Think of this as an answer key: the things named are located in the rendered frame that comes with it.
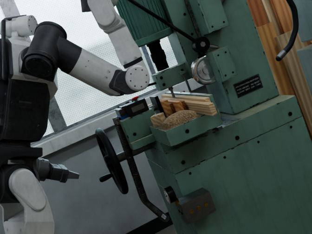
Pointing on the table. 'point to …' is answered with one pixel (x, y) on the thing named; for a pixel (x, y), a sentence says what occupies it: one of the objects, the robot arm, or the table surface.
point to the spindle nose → (158, 55)
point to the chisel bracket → (170, 77)
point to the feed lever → (202, 46)
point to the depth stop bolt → (185, 78)
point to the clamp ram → (156, 106)
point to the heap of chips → (178, 119)
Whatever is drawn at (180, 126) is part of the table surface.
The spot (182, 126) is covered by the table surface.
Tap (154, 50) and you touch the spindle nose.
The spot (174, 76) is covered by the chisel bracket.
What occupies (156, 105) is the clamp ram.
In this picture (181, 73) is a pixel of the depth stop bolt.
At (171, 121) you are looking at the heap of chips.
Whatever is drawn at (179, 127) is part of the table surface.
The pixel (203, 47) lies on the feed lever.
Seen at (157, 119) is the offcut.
